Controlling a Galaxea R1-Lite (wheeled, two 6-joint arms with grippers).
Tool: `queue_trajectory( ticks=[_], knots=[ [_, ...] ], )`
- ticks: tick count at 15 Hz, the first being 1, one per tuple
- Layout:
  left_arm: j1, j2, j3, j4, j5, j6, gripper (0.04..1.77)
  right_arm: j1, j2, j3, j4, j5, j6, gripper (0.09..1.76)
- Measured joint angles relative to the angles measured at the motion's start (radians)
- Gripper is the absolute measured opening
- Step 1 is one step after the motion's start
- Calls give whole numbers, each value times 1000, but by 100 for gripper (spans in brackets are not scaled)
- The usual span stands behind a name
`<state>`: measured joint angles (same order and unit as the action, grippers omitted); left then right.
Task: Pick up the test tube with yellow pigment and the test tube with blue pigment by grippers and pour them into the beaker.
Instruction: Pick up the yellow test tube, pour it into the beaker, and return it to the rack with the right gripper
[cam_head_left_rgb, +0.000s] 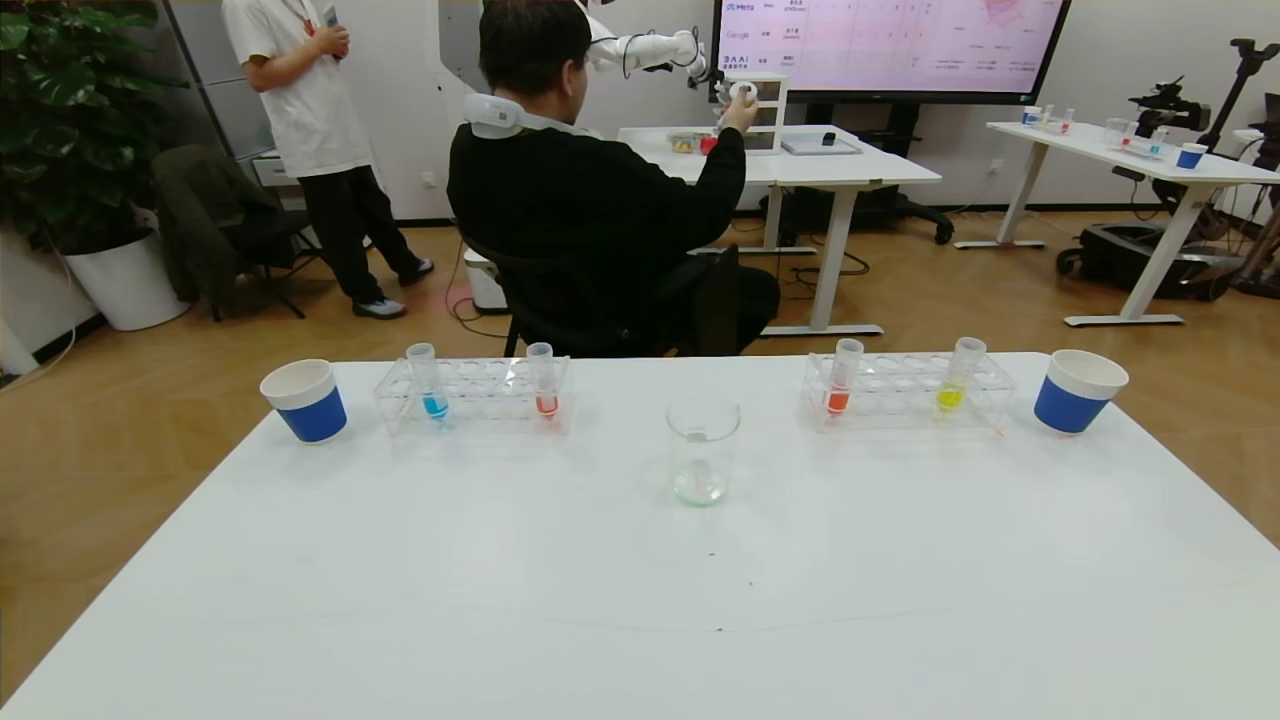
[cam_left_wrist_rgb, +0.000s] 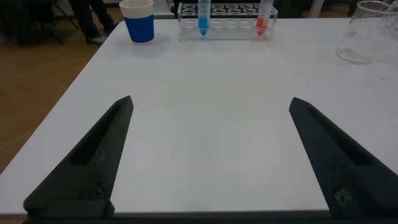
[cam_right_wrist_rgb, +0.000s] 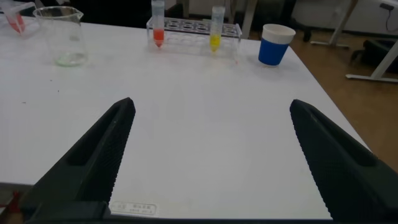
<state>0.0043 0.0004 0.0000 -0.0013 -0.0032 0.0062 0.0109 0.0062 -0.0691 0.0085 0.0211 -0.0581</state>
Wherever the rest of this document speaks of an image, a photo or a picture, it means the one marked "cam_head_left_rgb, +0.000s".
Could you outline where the blue pigment test tube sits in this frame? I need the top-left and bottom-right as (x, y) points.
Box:
(405, 343), (451, 423)

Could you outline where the yellow pigment test tube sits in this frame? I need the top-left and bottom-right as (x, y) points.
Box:
(935, 337), (988, 414)

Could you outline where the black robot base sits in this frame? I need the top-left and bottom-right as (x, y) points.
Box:
(1056, 222), (1246, 302)

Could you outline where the red pigment test tube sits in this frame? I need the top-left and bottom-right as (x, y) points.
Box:
(825, 338), (865, 417)
(526, 342), (558, 421)

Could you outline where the glass beaker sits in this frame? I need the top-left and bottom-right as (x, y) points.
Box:
(666, 398), (742, 508)

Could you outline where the clear acrylic test tube rack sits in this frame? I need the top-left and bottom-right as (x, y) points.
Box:
(803, 350), (1017, 434)
(373, 355), (573, 438)

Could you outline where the black office chair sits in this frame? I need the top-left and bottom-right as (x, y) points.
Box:
(455, 230), (741, 358)

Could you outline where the seated person in black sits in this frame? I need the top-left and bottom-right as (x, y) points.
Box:
(446, 0), (782, 358)

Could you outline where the white box on floor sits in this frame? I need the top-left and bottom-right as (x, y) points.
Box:
(463, 248), (509, 313)

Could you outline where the small white drawer unit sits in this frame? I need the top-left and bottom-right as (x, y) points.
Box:
(722, 73), (789, 156)

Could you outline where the white headset on neck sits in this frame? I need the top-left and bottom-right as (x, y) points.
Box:
(462, 92), (601, 141)

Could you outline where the blue white paper cup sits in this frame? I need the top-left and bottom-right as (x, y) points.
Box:
(1033, 349), (1130, 436)
(260, 359), (349, 444)

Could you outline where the large display screen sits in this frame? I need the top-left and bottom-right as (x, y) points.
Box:
(711, 0), (1072, 106)

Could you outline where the white drawer cabinet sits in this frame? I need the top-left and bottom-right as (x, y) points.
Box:
(250, 150), (301, 188)

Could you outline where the standing person in white shirt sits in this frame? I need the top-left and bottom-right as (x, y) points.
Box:
(222, 0), (435, 321)

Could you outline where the dark chair with jacket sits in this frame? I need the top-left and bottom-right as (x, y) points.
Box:
(152, 145), (323, 323)

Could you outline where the white desk with lab items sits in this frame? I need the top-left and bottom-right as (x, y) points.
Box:
(953, 120), (1280, 328)

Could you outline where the white plant pot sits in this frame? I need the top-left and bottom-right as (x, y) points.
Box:
(62, 228), (191, 332)

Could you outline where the green potted plant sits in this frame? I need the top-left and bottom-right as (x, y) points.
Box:
(0, 0), (176, 256)

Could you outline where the black stand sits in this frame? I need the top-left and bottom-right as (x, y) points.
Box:
(1195, 38), (1280, 151)

